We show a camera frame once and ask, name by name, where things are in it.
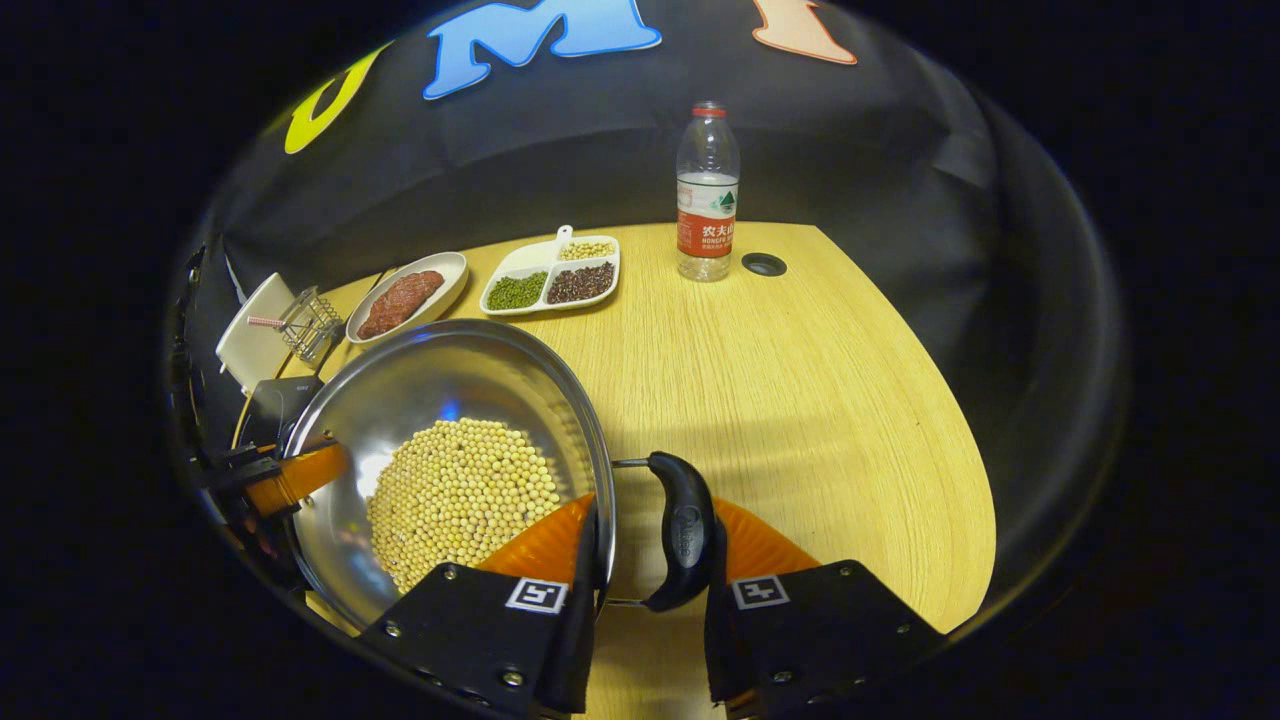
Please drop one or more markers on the white divided dish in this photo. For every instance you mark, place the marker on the white divided dish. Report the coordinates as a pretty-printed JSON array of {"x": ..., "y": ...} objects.
[{"x": 520, "y": 290}]

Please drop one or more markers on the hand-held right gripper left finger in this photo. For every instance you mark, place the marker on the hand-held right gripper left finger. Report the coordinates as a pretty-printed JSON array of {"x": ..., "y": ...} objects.
[{"x": 585, "y": 620}]

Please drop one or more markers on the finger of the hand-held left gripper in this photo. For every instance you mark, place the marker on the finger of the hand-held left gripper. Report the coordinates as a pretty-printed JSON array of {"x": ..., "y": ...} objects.
[{"x": 300, "y": 475}]

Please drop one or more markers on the black backdrop cloth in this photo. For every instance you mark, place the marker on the black backdrop cloth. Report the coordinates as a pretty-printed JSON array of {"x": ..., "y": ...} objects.
[{"x": 560, "y": 160}]

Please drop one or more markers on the raw red meat slices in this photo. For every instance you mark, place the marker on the raw red meat slices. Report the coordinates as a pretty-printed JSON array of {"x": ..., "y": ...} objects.
[{"x": 400, "y": 303}]

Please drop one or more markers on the pink striped stick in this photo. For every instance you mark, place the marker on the pink striped stick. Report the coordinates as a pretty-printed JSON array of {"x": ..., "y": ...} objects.
[{"x": 268, "y": 322}]

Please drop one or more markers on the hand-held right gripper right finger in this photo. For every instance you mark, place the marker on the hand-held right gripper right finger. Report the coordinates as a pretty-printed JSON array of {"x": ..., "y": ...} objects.
[{"x": 720, "y": 640}]

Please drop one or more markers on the white toaster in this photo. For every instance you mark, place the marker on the white toaster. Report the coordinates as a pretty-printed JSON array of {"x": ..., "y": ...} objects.
[{"x": 250, "y": 340}]

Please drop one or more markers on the white round plate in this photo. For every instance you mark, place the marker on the white round plate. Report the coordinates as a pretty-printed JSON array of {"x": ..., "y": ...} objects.
[{"x": 450, "y": 275}]

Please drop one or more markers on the steel pot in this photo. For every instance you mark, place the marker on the steel pot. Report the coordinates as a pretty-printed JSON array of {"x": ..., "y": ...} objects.
[{"x": 450, "y": 380}]

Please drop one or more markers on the clear plastic water bottle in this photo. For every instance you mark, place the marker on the clear plastic water bottle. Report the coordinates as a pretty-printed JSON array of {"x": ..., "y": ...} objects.
[{"x": 707, "y": 220}]

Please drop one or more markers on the black induction cooktop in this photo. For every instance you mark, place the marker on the black induction cooktop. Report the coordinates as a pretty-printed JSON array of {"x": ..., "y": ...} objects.
[{"x": 275, "y": 410}]

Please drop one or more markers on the pile of soybeans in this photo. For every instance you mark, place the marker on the pile of soybeans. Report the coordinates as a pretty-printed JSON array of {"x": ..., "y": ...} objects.
[{"x": 460, "y": 500}]

